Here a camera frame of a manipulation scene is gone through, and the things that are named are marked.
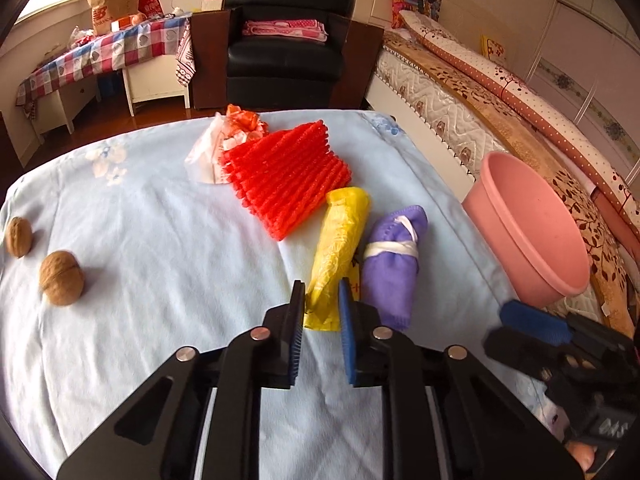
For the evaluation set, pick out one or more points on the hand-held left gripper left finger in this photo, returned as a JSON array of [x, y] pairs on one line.
[[297, 332]]

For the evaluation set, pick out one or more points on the large walnut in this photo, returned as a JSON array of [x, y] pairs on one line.
[[61, 277]]

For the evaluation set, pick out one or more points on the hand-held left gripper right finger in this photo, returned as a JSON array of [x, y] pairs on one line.
[[346, 332]]

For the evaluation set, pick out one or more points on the colourful patterned cushion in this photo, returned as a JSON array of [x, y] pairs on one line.
[[415, 2]]

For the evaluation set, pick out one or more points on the white and orange plastic bag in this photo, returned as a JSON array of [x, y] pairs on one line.
[[217, 147]]

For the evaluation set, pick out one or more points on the yellow plastic bag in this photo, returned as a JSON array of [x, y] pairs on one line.
[[337, 255]]

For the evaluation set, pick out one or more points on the quilted white mattress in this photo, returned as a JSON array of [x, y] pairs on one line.
[[435, 110]]

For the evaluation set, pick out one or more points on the person's right hand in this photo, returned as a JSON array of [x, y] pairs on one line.
[[582, 455]]

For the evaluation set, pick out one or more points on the small yellow cushion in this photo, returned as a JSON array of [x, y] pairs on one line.
[[492, 47]]

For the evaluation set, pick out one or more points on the red paper bag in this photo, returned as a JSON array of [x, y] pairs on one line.
[[151, 6]]

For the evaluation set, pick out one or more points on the brown paper shopping bag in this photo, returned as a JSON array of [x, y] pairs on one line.
[[112, 7]]

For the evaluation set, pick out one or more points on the black leather armchair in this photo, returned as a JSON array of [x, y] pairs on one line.
[[285, 45]]

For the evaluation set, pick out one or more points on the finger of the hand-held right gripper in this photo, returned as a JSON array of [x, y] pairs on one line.
[[532, 320], [520, 352]]

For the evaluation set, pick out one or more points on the pink plastic basin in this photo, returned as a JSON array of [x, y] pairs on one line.
[[530, 225]]

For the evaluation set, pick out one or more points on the pink folded blanket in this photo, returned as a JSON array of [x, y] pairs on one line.
[[285, 30]]

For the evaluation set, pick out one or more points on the white side table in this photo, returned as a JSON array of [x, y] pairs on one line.
[[150, 85]]

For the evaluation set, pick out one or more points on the bed with patterned quilt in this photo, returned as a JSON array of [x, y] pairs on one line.
[[525, 125]]

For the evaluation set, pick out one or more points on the red and white box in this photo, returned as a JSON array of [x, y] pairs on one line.
[[121, 23]]

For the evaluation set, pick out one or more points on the purple cloth with white band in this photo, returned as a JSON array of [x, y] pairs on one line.
[[395, 265]]

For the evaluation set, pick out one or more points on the tissue box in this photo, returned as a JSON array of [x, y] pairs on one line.
[[212, 2]]

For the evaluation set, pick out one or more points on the dotted pink bolster pillow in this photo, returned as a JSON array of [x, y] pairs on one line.
[[510, 85]]

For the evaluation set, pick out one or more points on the red foam fruit net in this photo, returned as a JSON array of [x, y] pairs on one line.
[[285, 180]]

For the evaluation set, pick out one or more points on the crumpled clear plastic bag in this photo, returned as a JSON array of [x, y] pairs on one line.
[[80, 37]]

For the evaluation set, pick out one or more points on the checked tablecloth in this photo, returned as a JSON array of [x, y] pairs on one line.
[[100, 55]]

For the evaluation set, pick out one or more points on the small walnut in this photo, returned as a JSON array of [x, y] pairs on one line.
[[19, 237]]

